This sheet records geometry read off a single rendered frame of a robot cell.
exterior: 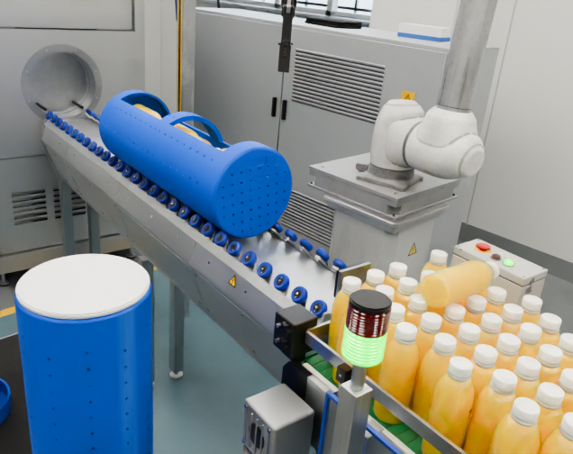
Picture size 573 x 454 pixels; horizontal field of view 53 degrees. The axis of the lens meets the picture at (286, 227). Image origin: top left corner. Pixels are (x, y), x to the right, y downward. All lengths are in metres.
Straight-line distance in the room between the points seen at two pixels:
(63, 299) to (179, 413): 1.35
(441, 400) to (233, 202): 0.88
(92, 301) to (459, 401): 0.74
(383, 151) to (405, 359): 0.97
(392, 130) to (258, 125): 2.01
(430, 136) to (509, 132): 2.41
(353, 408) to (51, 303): 0.66
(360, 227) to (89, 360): 1.05
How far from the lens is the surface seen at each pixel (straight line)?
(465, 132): 1.80
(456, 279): 1.20
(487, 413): 1.07
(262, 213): 1.76
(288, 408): 1.27
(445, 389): 1.07
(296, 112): 3.55
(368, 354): 0.88
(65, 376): 1.32
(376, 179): 1.97
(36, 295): 1.32
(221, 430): 2.48
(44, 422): 1.43
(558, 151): 4.08
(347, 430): 0.98
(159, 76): 7.06
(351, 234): 2.01
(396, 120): 1.91
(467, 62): 1.80
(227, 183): 1.65
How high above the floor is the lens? 1.68
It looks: 23 degrees down
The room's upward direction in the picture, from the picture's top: 5 degrees clockwise
